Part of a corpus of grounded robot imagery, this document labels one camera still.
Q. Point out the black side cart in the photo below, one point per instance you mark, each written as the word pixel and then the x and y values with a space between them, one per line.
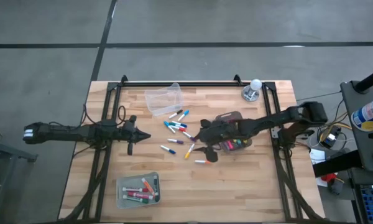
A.
pixel 370 149

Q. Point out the red capped small marker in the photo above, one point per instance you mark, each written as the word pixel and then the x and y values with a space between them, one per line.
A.
pixel 181 129

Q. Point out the dark grey plastic bin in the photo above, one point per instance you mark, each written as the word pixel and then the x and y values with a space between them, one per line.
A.
pixel 228 115

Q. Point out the blue white canister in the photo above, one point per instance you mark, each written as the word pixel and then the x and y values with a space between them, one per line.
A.
pixel 370 113

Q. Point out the orange capped small marker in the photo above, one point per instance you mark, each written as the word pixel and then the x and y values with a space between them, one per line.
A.
pixel 203 161

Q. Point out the green Expo marker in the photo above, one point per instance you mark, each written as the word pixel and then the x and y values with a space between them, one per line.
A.
pixel 155 186
pixel 135 199

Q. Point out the purple capped small marker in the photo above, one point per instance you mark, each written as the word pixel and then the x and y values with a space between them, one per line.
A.
pixel 176 141
pixel 189 136

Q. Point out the red Expo marker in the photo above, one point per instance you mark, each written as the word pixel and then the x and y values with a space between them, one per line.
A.
pixel 135 189
pixel 140 195

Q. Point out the bulb lamp with chrome base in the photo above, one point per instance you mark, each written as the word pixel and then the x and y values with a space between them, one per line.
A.
pixel 251 93

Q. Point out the clear plastic bin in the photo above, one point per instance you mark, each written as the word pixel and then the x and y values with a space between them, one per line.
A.
pixel 163 99

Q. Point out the green capped small marker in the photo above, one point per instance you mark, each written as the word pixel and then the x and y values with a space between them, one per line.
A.
pixel 175 124

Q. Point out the black pole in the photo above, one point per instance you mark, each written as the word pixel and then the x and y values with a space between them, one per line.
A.
pixel 371 80

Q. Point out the pink highlighter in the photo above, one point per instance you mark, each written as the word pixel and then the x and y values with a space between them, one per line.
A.
pixel 229 145

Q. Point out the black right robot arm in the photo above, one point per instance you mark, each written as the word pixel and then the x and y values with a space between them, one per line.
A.
pixel 267 121

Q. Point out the grey metal stand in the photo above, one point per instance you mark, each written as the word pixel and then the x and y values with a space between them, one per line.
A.
pixel 12 153

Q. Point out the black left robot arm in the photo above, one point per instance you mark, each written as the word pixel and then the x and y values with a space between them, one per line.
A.
pixel 74 132

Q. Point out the teal highlighter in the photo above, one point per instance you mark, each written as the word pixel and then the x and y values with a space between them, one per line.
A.
pixel 238 142

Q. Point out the white plastic bin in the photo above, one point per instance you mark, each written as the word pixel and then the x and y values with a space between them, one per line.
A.
pixel 133 182

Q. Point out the yellow capped small marker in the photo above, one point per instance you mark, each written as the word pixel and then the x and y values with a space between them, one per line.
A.
pixel 189 151

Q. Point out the black capped small marker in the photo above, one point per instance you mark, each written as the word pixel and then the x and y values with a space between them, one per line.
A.
pixel 175 114

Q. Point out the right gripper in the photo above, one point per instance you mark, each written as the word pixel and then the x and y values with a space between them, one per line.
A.
pixel 220 132

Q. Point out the orange Expo marker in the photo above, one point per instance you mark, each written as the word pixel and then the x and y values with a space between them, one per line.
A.
pixel 148 186

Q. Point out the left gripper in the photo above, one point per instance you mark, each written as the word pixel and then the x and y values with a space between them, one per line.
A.
pixel 130 133

